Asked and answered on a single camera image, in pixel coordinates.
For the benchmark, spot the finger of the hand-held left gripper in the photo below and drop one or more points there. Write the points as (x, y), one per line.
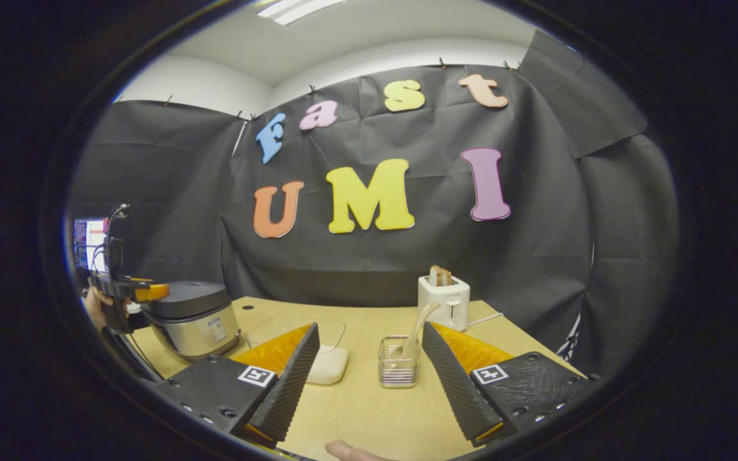
(151, 291)

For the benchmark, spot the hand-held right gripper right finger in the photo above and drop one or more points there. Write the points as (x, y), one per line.
(459, 390)

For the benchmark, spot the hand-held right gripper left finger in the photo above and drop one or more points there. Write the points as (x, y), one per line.
(286, 390)

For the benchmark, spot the black and silver rice cooker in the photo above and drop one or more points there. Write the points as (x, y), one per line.
(196, 320)

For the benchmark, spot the clear plastic rice container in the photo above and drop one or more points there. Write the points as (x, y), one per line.
(329, 333)

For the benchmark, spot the wooden spoon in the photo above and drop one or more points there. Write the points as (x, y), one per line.
(415, 333)

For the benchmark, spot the computer monitor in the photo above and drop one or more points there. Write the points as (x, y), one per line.
(84, 243)

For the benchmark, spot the white toaster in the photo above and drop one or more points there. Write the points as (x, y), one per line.
(446, 304)

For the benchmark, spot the toast bread slice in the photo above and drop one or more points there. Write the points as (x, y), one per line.
(441, 276)

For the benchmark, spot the black backdrop cloth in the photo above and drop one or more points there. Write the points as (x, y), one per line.
(407, 269)

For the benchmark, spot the ceiling light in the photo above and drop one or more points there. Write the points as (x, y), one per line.
(298, 9)

